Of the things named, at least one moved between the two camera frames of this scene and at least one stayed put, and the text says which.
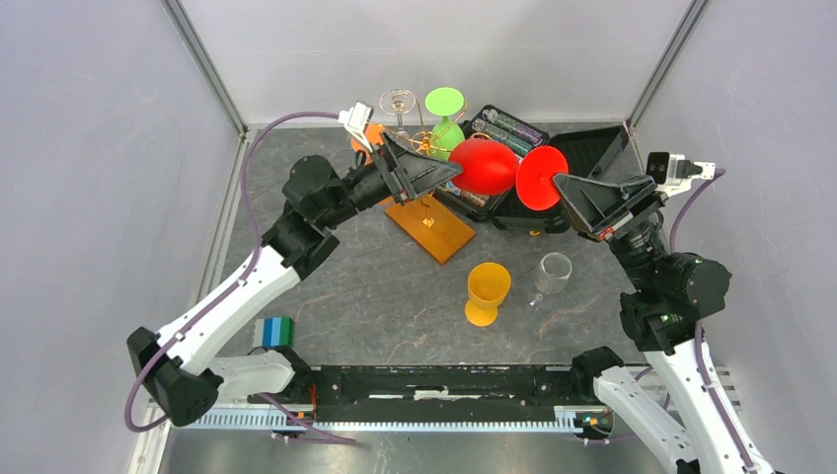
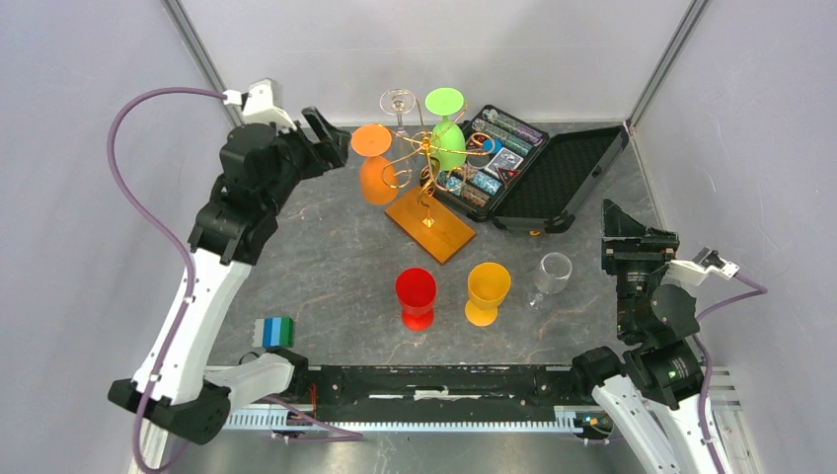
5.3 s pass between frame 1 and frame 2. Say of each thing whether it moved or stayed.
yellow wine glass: stayed
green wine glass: stayed
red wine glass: moved
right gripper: moved
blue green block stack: stayed
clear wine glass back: stayed
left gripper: moved
